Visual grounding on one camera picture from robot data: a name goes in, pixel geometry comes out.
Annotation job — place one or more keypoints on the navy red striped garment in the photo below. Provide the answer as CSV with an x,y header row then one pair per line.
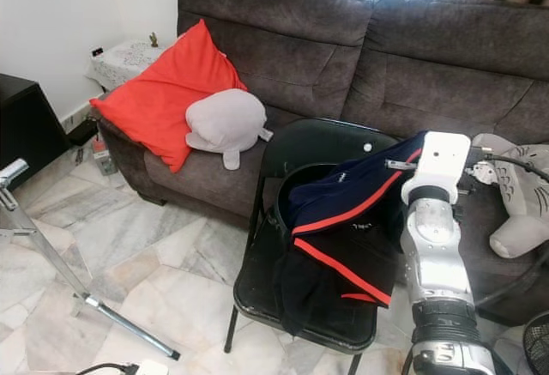
x,y
352,188

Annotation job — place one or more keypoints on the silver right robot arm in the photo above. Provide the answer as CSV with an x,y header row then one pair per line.
x,y
437,255

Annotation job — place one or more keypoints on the silver clothes rack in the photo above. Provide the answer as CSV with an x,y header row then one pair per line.
x,y
13,172

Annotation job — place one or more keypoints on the black low cabinet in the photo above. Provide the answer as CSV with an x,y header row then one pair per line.
x,y
26,126

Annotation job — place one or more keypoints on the small white red box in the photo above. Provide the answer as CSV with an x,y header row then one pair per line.
x,y
105,159

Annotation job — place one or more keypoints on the white lace covered side table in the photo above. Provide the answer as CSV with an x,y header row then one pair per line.
x,y
124,62

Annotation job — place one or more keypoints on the red pillow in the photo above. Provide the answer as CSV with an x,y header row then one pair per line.
x,y
159,96

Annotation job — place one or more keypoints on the small brass figurine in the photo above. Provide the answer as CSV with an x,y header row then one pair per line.
x,y
153,40

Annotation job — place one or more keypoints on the grey seal plush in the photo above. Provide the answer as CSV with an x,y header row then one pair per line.
x,y
223,119

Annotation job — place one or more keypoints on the black folding chair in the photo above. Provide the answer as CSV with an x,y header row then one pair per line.
x,y
326,142

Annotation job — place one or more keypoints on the dark brown fabric sofa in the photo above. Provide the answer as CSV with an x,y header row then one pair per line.
x,y
326,49

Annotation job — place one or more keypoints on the black fan grill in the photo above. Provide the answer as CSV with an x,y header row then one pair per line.
x,y
539,345

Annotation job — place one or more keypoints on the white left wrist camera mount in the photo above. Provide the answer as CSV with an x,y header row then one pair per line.
x,y
151,368

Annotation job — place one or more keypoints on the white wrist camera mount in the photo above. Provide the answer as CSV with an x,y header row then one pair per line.
x,y
442,159
151,368

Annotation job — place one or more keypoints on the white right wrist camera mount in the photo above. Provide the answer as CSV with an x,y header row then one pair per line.
x,y
442,159

